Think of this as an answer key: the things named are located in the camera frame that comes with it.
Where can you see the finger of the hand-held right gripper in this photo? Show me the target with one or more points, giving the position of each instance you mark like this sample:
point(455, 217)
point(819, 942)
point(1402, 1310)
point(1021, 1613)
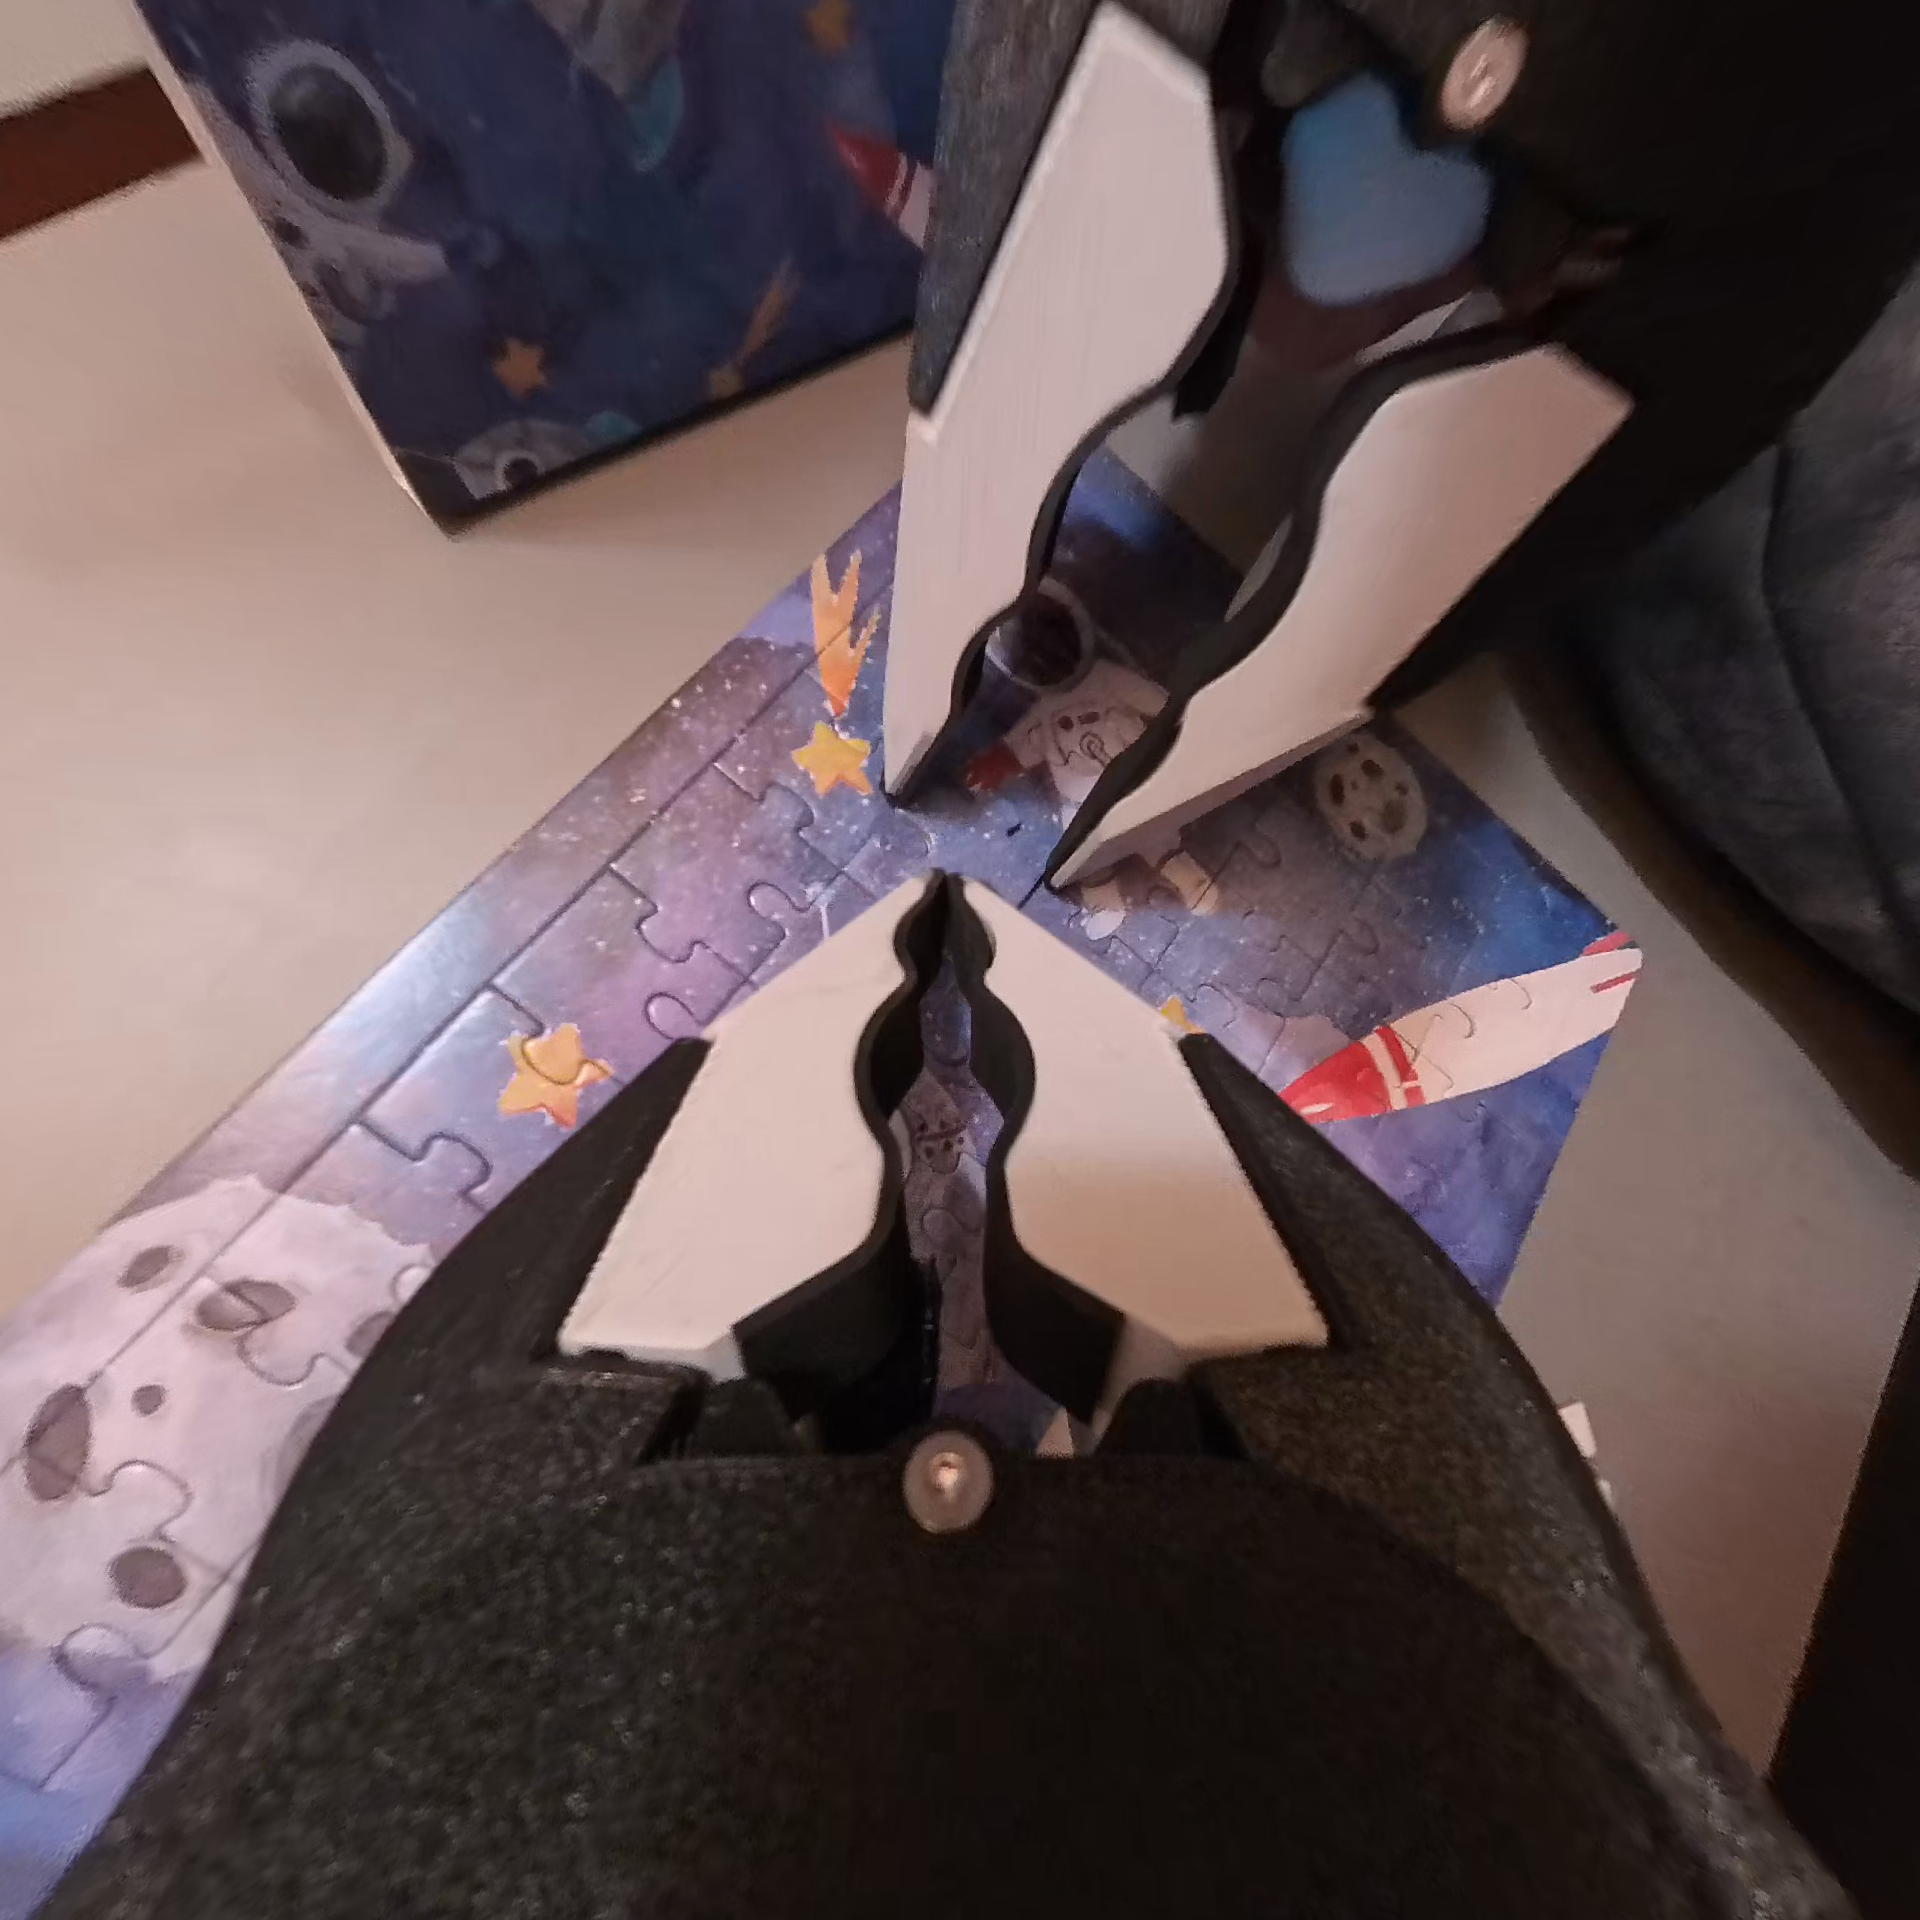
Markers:
point(1050, 301)
point(1425, 525)

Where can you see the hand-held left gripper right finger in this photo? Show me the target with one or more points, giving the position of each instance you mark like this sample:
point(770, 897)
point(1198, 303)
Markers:
point(1154, 1185)

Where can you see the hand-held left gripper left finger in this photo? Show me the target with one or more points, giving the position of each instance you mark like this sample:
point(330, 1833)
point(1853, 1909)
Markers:
point(734, 1185)

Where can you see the space jigsaw puzzle board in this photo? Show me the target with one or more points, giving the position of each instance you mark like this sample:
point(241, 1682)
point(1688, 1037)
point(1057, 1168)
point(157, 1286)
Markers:
point(720, 840)

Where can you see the person's right forearm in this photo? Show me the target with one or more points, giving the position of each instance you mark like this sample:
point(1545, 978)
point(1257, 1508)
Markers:
point(1769, 721)

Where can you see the grey desk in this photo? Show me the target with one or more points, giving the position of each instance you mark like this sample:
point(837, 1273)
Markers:
point(224, 599)

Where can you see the printed jigsaw puzzle box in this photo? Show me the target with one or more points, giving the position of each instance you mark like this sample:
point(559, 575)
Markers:
point(523, 224)

